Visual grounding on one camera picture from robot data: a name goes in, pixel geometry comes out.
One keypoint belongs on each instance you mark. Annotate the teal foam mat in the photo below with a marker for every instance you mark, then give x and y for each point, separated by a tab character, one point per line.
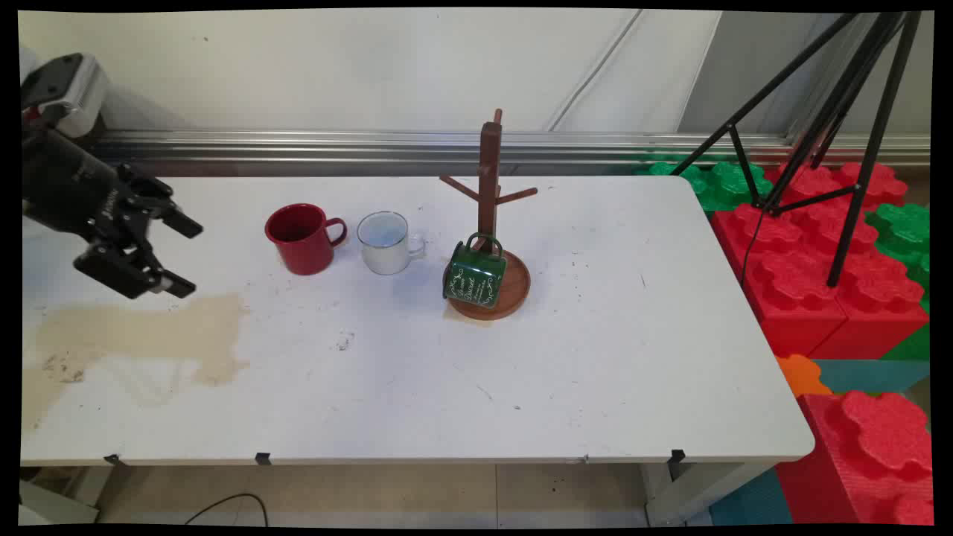
871	376

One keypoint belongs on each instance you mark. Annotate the white wall conduit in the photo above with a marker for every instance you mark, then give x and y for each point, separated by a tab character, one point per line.
595	71

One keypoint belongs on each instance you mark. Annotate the white table leg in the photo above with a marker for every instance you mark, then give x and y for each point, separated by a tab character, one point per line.
692	491

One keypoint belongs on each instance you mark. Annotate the green foam block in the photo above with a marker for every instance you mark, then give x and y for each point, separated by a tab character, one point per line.
904	231
718	186

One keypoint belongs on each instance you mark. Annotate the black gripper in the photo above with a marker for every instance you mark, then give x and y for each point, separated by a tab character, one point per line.
71	186

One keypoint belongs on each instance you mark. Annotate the black tripod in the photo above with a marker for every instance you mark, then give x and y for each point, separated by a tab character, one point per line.
867	149

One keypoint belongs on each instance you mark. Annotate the green enamel mug white print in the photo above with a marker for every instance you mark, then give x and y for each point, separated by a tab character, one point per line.
475	277

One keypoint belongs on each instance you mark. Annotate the orange foam piece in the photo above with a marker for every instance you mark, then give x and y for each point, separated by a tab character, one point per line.
800	376

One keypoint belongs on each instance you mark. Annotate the red enamel mug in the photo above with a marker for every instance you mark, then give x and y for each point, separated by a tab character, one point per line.
301	242

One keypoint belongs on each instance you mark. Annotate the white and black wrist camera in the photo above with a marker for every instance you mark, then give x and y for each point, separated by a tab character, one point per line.
74	93

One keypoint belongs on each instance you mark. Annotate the aluminium wall rail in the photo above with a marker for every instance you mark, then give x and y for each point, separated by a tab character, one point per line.
335	145

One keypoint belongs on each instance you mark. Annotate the brown wooden mug tree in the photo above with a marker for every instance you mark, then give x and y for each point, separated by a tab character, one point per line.
489	164

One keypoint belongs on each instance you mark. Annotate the large red foam block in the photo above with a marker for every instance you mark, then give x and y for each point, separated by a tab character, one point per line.
886	298
856	461
782	298

